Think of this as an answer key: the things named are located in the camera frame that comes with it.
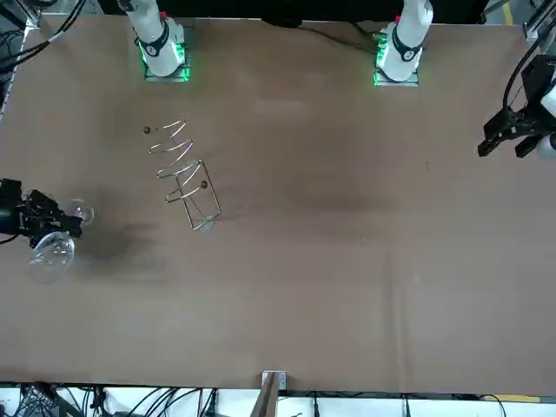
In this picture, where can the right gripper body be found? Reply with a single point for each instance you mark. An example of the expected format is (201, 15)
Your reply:
(11, 213)

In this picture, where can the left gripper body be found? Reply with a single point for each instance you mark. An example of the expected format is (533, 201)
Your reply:
(536, 74)

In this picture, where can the clear glass goblet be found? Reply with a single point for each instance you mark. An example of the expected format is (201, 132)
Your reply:
(52, 256)

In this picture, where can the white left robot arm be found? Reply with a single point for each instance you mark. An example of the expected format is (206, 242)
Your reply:
(406, 52)

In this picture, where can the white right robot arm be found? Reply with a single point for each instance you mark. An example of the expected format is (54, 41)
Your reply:
(156, 56)

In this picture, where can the clear tape patch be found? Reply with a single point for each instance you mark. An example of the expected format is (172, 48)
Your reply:
(208, 229)

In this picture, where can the aluminium frame rail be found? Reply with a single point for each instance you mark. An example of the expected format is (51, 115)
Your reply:
(536, 24)

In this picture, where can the aluminium post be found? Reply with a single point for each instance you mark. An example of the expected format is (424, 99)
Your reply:
(266, 399)

